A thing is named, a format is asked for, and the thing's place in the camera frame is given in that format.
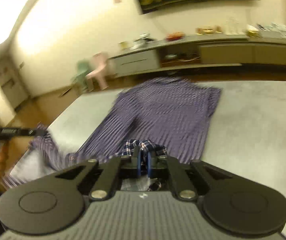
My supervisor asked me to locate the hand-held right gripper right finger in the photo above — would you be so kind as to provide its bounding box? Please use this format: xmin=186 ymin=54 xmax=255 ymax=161
xmin=147 ymin=151 xmax=233 ymax=201

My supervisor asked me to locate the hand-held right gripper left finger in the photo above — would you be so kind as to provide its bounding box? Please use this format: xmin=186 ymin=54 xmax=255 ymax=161
xmin=54 ymin=146 xmax=142 ymax=201

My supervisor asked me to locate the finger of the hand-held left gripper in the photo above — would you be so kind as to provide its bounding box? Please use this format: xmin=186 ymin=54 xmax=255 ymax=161
xmin=16 ymin=128 xmax=48 ymax=137

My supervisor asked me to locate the navy plaid shirt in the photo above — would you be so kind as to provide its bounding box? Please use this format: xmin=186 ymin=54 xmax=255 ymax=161
xmin=2 ymin=76 xmax=222 ymax=192

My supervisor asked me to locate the white door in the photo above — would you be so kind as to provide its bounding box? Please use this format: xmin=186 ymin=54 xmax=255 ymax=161
xmin=0 ymin=54 xmax=29 ymax=108

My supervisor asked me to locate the green plastic chair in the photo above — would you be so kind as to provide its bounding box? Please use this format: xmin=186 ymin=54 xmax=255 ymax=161
xmin=70 ymin=60 xmax=93 ymax=93

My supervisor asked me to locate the pink plastic chair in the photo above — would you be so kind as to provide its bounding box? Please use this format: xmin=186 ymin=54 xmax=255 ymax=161
xmin=86 ymin=52 xmax=110 ymax=92

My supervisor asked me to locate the white and dark object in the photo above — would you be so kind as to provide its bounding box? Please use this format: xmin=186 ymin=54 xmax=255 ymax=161
xmin=130 ymin=33 xmax=156 ymax=51

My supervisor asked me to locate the long brown TV cabinet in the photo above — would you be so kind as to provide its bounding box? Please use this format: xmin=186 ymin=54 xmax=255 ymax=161
xmin=109 ymin=34 xmax=286 ymax=78

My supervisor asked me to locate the clear glass cup set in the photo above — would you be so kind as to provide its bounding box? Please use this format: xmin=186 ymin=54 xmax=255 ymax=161
xmin=224 ymin=17 xmax=245 ymax=36

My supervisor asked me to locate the gold tissue box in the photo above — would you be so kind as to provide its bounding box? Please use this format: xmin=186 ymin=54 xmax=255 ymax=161
xmin=246 ymin=26 xmax=260 ymax=38

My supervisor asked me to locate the white storage box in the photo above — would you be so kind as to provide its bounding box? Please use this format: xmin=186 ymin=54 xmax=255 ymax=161
xmin=256 ymin=23 xmax=286 ymax=39

